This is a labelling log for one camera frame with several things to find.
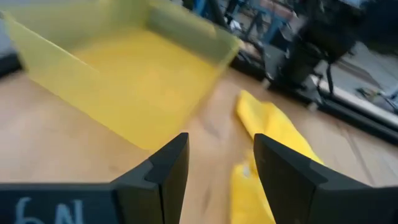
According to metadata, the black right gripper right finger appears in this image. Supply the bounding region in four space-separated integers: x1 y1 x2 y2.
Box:
253 133 398 224

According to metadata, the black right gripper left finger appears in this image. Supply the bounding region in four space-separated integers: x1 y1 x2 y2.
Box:
0 133 190 224

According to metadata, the yellow microfiber towel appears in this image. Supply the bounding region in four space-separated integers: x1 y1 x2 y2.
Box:
230 90 325 224

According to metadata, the yellow plastic bin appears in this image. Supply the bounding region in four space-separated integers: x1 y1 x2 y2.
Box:
0 0 241 152

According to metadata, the black table frame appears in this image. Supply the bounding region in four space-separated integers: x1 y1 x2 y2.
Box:
229 49 398 146

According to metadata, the blue metal cart frame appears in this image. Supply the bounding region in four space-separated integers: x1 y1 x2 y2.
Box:
192 0 293 47

